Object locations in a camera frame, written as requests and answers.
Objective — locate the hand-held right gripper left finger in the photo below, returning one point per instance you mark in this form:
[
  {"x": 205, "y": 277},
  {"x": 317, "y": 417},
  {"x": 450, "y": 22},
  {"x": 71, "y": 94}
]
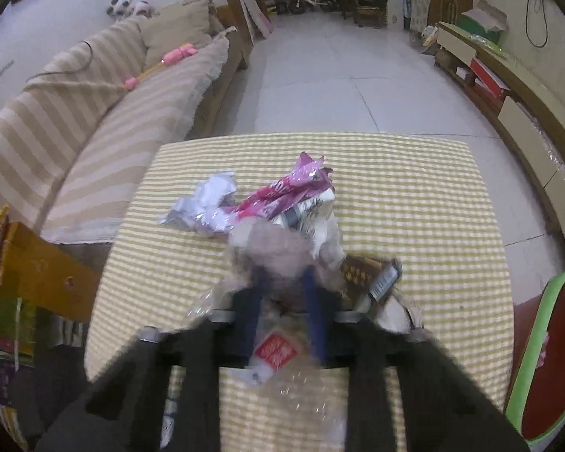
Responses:
[{"x": 248, "y": 322}]

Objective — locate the wooden television cabinet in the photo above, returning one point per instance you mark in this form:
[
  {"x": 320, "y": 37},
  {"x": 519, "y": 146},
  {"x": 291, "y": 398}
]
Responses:
[{"x": 515, "y": 115}]

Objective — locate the brown snack wrapper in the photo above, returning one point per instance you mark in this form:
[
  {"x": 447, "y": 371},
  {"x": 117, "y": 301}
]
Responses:
[{"x": 358, "y": 270}]

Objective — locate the red flat box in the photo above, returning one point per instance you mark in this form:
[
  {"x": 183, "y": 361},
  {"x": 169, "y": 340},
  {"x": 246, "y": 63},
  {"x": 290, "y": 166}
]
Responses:
[{"x": 487, "y": 77}]

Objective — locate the white balance bike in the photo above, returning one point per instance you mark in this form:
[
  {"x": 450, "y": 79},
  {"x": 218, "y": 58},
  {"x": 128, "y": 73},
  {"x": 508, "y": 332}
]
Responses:
[{"x": 306, "y": 0}]

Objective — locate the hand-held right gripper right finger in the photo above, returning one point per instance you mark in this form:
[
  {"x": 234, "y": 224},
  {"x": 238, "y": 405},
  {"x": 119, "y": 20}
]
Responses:
[{"x": 316, "y": 320}]

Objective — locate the brown cardboard box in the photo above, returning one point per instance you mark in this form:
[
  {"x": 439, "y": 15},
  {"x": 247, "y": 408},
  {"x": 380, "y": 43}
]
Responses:
[{"x": 42, "y": 268}]

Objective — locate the crumpled silver wrapper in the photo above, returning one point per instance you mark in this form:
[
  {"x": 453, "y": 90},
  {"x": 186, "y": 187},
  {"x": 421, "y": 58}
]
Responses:
[{"x": 207, "y": 197}]

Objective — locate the white floral paper bag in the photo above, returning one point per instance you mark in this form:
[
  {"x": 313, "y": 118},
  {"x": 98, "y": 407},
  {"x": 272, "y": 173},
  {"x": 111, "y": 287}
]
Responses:
[{"x": 310, "y": 214}]

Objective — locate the magenta foil wrapper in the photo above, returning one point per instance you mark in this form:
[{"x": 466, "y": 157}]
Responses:
[{"x": 273, "y": 195}]

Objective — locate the stack of colourful books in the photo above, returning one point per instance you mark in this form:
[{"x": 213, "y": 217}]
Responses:
[{"x": 4, "y": 329}]

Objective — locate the green cardboard box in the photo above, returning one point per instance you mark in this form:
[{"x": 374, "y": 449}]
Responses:
[{"x": 475, "y": 26}]

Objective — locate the checked yellow tablecloth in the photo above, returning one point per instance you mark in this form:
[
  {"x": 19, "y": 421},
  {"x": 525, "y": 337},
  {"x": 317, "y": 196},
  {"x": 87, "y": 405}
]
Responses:
[{"x": 405, "y": 197}]

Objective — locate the green and red plastic basin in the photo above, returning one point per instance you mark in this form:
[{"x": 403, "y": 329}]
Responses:
[{"x": 560, "y": 362}]

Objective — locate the panda plush toy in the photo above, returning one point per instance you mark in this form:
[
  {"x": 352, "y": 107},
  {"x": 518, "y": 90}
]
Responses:
[{"x": 120, "y": 8}]

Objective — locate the striped beige sofa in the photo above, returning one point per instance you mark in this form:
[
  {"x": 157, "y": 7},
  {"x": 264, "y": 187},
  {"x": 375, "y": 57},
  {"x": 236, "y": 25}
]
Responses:
[{"x": 99, "y": 150}]

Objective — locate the clear bag with red label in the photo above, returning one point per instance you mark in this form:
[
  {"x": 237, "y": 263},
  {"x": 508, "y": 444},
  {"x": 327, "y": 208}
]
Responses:
[{"x": 278, "y": 353}]

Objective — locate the pink toy stick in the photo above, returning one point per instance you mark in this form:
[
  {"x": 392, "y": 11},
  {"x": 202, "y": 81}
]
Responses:
[{"x": 179, "y": 54}]

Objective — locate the pale wrapper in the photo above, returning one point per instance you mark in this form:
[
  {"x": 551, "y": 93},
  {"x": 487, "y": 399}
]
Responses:
[{"x": 273, "y": 249}]

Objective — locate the beige pillow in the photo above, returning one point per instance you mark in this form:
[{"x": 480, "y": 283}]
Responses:
[{"x": 179, "y": 28}]

